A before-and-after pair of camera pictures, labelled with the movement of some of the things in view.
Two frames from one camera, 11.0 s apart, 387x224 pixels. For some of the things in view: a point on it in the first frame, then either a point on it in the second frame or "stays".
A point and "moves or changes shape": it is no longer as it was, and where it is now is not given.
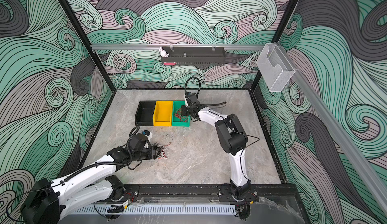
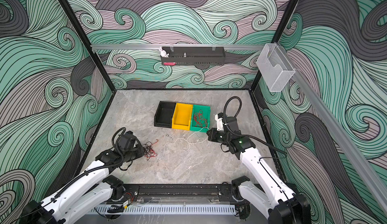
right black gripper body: x=187 y=110 → x=220 y=136
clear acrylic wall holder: x=275 y=68 stays
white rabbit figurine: x=163 y=53 stays
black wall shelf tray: x=195 y=55 stays
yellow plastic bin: x=163 y=113 → x=182 y=115
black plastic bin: x=144 y=114 → x=163 y=116
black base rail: x=182 y=190 stays
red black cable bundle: x=162 y=152 moves or changes shape
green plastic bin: x=178 y=120 → x=200 y=118
